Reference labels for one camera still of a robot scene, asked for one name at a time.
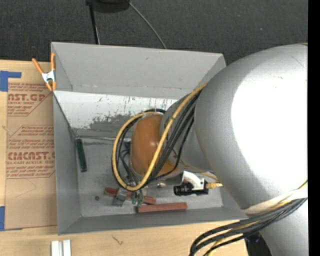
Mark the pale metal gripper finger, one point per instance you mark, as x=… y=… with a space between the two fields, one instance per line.
x=118 y=201
x=122 y=194

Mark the grey metal bin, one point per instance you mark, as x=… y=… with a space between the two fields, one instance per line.
x=105 y=180

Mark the red-brown flat block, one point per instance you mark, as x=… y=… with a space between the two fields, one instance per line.
x=162 y=207

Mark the dark green flat block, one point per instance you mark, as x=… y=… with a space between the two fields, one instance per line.
x=81 y=156

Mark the brown cardboard board red print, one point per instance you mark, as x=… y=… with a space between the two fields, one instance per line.
x=27 y=150

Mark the black cylinder on white bracket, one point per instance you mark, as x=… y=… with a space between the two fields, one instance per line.
x=190 y=186

